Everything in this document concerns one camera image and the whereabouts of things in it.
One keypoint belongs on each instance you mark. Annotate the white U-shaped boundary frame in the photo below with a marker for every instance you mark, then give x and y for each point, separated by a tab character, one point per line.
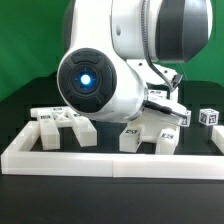
19	159

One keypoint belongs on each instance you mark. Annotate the white tagged cube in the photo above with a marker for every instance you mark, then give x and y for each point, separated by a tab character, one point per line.
185	122
208	116

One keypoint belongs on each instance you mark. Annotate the white chair seat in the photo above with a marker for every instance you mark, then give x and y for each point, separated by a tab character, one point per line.
149	129

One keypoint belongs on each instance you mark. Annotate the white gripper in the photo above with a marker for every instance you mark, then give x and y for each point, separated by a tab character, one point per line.
161	103

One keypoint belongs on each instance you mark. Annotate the white chair back frame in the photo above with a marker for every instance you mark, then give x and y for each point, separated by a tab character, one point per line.
53	119

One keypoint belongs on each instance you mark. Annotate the white part at right edge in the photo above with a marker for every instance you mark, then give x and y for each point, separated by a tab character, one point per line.
218	137

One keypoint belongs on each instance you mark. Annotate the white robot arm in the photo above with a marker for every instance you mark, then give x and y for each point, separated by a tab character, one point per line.
100	37

